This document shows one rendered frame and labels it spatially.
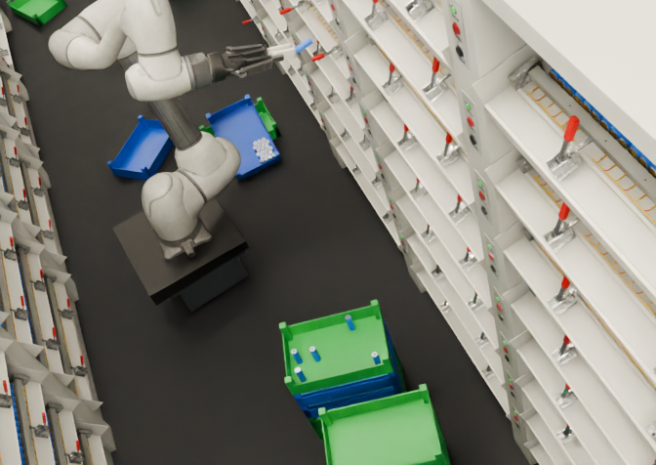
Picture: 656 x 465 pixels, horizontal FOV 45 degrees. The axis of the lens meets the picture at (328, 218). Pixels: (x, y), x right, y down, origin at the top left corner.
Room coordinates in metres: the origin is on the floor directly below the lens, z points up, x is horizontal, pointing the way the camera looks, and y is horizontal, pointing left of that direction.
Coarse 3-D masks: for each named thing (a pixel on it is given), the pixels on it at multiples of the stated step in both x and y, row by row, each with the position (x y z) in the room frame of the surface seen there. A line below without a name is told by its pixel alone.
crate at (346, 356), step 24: (360, 312) 1.33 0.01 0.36; (288, 336) 1.35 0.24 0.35; (312, 336) 1.33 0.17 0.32; (336, 336) 1.30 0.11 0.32; (360, 336) 1.27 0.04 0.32; (384, 336) 1.21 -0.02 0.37; (288, 360) 1.27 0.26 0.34; (312, 360) 1.25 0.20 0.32; (336, 360) 1.23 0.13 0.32; (360, 360) 1.19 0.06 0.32; (384, 360) 1.13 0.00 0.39; (288, 384) 1.17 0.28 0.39; (312, 384) 1.16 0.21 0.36; (336, 384) 1.15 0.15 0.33
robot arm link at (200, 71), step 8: (184, 56) 1.75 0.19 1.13; (192, 56) 1.74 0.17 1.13; (200, 56) 1.73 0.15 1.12; (192, 64) 1.71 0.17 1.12; (200, 64) 1.70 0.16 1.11; (208, 64) 1.71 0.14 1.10; (192, 72) 1.69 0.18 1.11; (200, 72) 1.69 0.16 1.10; (208, 72) 1.69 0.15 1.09; (192, 80) 1.68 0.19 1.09; (200, 80) 1.69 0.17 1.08; (208, 80) 1.69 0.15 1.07; (192, 88) 1.69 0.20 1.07
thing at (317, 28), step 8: (296, 0) 2.12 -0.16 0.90; (296, 8) 2.09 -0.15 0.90; (312, 8) 2.04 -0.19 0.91; (304, 16) 2.04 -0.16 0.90; (312, 16) 2.01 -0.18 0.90; (312, 24) 1.98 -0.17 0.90; (320, 24) 1.96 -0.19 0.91; (312, 32) 1.95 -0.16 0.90; (320, 32) 1.93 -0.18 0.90; (328, 32) 1.91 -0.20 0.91; (320, 40) 1.90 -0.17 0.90; (328, 40) 1.88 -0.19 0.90; (336, 40) 1.86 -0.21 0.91; (328, 48) 1.85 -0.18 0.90; (344, 56) 1.78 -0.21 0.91; (336, 64) 1.77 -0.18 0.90; (344, 64) 1.75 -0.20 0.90; (344, 72) 1.72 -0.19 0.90
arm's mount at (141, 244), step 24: (144, 216) 2.14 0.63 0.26; (216, 216) 2.02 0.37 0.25; (120, 240) 2.06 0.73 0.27; (144, 240) 2.02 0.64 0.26; (216, 240) 1.91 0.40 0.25; (240, 240) 1.87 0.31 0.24; (144, 264) 1.92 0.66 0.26; (168, 264) 1.88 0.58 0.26; (192, 264) 1.84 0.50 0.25; (216, 264) 1.83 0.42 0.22; (168, 288) 1.79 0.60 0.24
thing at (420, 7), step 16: (400, 0) 1.16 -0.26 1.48; (416, 0) 1.10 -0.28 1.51; (432, 0) 1.10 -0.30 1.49; (400, 16) 1.16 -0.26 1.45; (416, 16) 1.09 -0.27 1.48; (432, 16) 1.08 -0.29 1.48; (416, 32) 1.09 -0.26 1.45; (432, 32) 1.04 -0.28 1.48; (432, 48) 1.01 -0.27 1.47; (448, 48) 0.94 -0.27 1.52; (448, 64) 0.96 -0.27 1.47
